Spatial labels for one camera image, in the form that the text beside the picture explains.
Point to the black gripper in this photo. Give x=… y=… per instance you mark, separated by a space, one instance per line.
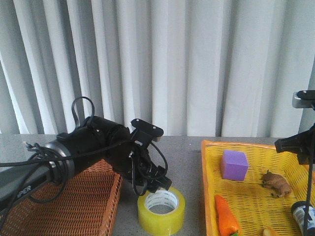
x=133 y=162
x=300 y=144

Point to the yellow tape roll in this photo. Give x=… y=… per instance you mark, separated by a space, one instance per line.
x=161 y=224

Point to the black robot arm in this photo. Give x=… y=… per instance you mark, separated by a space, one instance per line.
x=71 y=153

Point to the brown toy animal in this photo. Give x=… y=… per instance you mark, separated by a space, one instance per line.
x=277 y=183

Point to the purple foam cube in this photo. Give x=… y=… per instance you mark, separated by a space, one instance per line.
x=234 y=165

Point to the yellow plastic basket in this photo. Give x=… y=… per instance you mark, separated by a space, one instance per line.
x=253 y=205

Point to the brown wicker basket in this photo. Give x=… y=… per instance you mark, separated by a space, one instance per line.
x=86 y=207

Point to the orange toy carrot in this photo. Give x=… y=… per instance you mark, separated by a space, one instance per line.
x=227 y=222

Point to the toy bread piece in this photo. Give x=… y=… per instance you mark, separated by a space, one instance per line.
x=269 y=231

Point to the white pleated curtain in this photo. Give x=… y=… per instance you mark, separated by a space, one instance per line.
x=224 y=68

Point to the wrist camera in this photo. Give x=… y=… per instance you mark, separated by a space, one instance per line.
x=304 y=99
x=144 y=133

